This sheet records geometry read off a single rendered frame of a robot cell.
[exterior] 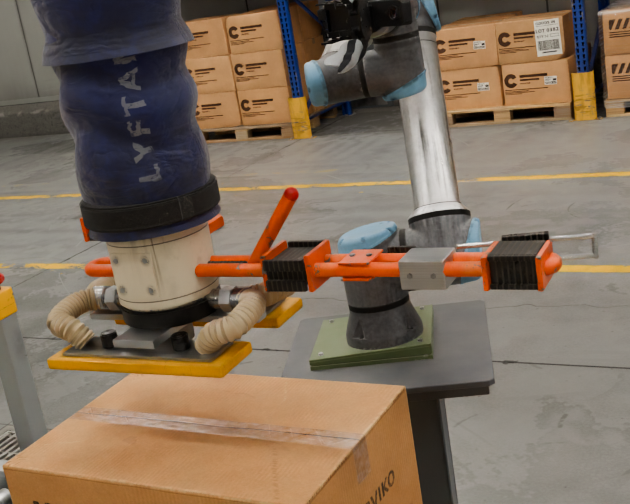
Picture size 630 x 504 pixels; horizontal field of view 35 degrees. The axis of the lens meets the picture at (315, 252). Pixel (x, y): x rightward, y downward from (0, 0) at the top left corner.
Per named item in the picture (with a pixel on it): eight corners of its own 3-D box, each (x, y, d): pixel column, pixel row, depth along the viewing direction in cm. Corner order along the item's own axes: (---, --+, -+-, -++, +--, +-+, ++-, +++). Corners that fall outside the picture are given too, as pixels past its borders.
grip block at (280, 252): (262, 294, 153) (256, 258, 151) (290, 272, 161) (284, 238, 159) (311, 294, 149) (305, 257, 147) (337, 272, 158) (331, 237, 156)
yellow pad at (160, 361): (48, 370, 164) (40, 342, 163) (84, 345, 173) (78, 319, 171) (223, 379, 149) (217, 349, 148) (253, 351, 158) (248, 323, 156)
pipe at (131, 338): (50, 345, 165) (42, 313, 163) (135, 291, 186) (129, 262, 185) (225, 352, 150) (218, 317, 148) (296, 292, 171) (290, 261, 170)
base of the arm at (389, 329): (345, 330, 252) (337, 293, 250) (418, 316, 252) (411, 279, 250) (349, 355, 234) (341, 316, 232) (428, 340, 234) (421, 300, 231)
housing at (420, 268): (400, 291, 144) (396, 262, 143) (415, 274, 150) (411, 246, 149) (446, 291, 141) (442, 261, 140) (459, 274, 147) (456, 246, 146)
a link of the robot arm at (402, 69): (374, 99, 201) (362, 38, 197) (430, 89, 198) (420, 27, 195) (370, 106, 192) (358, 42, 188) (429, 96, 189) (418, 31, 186)
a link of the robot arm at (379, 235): (350, 292, 249) (337, 225, 245) (417, 282, 246) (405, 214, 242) (343, 311, 235) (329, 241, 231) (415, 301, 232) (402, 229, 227)
